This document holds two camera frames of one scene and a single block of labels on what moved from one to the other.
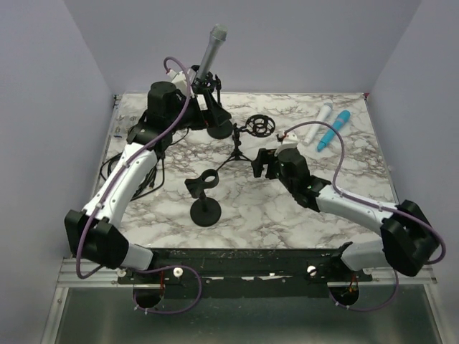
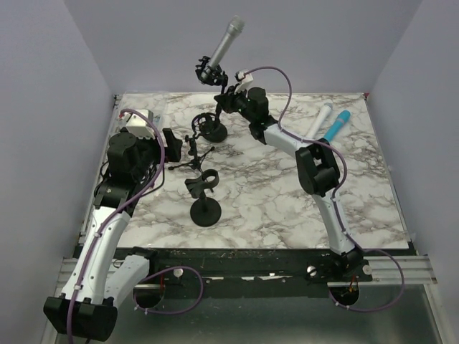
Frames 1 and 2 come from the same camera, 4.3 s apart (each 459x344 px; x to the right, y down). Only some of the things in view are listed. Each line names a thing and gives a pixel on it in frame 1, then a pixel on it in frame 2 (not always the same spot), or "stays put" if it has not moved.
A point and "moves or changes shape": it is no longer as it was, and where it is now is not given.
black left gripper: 218,113 → 172,152
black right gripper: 265,156 → 226,100
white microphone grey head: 314,128 stays put
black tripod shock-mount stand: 259,125 → 199,125
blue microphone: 341,119 stays put
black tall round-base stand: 219,130 moves or changes shape
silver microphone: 217,37 → 234,27
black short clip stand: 205,211 stays put
